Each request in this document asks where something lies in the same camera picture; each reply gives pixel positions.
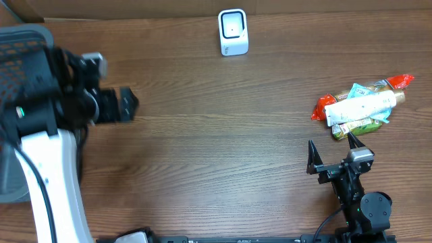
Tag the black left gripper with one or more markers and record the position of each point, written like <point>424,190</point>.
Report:
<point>113,113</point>

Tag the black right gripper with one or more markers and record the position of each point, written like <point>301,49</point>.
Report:
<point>329,171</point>

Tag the green snack packet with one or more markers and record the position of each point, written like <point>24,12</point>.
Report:
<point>358,127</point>

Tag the teal tissue packet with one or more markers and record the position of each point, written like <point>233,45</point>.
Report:
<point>358,90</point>

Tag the white tube gold cap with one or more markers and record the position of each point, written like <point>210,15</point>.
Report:
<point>356,108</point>

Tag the orange spaghetti packet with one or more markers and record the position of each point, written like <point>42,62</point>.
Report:
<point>395,82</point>

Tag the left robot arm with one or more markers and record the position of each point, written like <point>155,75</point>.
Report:
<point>53,185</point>

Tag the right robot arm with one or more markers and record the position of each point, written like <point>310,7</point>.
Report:
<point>366,214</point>

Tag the white barcode scanner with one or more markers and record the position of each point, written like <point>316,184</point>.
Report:
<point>233,32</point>

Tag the grey plastic mesh basket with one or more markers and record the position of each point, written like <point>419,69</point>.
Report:
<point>36,87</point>

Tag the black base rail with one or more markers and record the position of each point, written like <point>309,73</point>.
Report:
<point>306,238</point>

